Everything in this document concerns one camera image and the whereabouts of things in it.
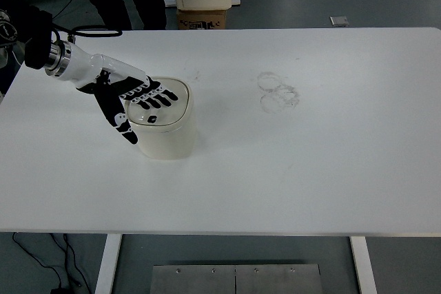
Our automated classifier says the thin black floor cable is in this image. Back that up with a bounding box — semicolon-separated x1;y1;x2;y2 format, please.
51;0;82;21

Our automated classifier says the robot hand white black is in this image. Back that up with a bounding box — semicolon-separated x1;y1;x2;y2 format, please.
63;44;179;145

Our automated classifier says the white floor base bar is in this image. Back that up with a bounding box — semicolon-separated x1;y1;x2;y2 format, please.
164;0;242;8

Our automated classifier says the cream trash bin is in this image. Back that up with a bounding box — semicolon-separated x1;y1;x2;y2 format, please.
123;76;197;161

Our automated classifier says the grey metal plate with screws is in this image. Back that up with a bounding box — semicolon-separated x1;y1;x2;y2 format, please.
150;264;236;294
234;264;323;294

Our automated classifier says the brown cardboard box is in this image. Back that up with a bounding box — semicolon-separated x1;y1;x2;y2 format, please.
176;8;228;30

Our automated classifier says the cream trash bin lid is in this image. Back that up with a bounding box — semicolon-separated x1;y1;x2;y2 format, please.
125;78;189;126

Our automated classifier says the white table leg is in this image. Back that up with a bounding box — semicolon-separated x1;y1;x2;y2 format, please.
349;235;378;294
94;234;123;294

